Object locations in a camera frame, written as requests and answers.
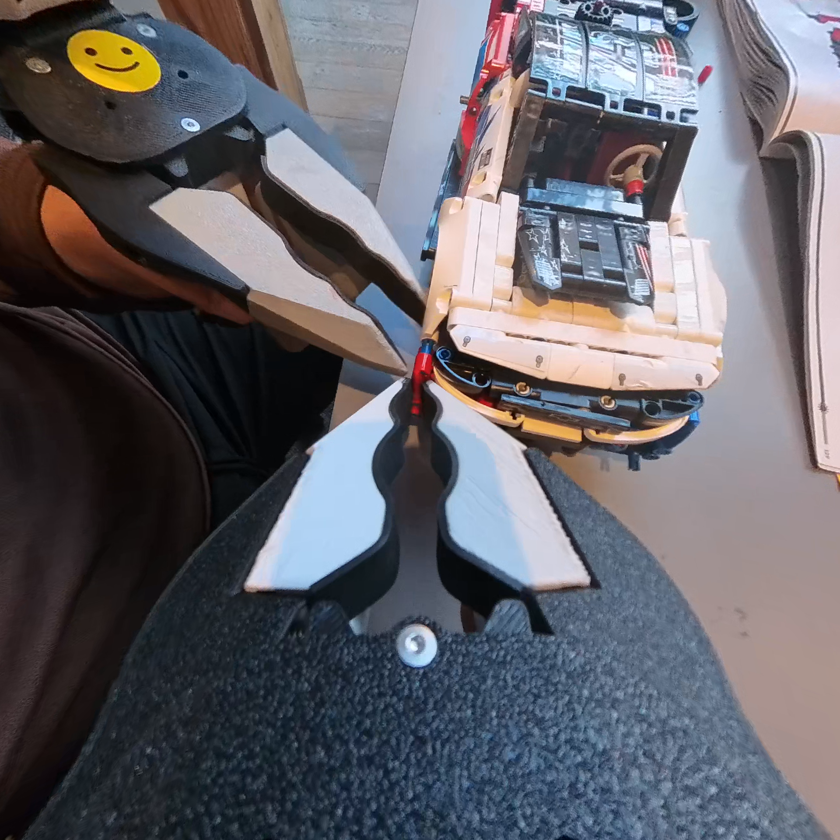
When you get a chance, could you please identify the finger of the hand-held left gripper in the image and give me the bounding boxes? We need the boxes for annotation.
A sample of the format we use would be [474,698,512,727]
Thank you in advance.
[261,128,429,326]
[148,187,409,378]

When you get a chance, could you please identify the person's left hand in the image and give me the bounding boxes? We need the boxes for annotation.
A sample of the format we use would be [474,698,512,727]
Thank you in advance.
[41,185,255,327]

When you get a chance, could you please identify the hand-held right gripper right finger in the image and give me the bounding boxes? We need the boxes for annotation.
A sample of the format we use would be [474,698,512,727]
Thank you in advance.
[424,382,593,618]

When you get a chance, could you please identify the grey desk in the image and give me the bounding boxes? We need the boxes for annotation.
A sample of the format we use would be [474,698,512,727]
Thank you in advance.
[331,0,840,834]

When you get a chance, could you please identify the red beam assembly blue pins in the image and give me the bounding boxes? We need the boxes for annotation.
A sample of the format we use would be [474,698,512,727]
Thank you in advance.
[410,340,435,417]

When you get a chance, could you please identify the person's left forearm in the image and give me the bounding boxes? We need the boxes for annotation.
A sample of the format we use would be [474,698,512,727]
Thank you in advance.
[0,139,74,307]

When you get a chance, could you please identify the toy race car model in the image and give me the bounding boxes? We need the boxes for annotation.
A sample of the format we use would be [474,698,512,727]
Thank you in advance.
[420,0,729,471]

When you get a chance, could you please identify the wooden plank furniture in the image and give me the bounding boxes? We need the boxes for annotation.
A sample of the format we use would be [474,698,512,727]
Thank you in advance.
[156,0,311,114]

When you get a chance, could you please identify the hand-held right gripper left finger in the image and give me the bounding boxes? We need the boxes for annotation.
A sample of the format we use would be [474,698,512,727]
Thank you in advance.
[244,379,406,616]

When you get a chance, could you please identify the open instruction booklet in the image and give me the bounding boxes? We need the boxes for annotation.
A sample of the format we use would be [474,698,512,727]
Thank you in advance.
[715,0,840,475]

